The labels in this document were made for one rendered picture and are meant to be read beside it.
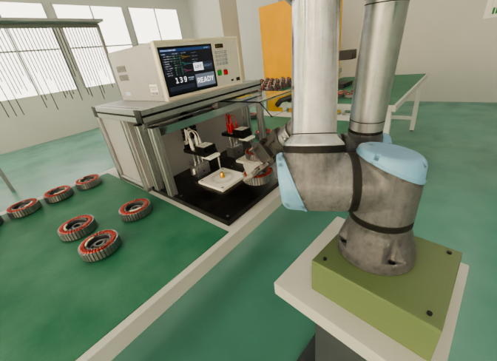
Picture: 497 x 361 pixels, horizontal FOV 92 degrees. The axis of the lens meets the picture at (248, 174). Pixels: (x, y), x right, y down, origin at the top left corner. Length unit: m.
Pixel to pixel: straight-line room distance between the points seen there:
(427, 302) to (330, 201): 0.23
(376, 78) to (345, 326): 0.49
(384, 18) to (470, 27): 5.37
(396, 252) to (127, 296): 0.61
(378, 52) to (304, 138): 0.23
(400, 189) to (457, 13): 5.53
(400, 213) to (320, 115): 0.22
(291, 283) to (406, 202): 0.31
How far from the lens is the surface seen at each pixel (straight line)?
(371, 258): 0.54
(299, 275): 0.64
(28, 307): 0.86
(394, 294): 0.54
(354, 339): 0.57
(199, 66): 1.09
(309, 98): 0.45
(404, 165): 0.46
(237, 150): 1.25
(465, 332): 1.63
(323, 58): 0.47
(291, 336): 1.42
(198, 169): 1.10
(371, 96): 0.58
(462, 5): 5.93
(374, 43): 0.57
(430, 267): 0.62
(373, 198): 0.47
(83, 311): 0.75
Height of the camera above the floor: 1.24
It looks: 26 degrees down
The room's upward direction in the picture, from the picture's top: 8 degrees counter-clockwise
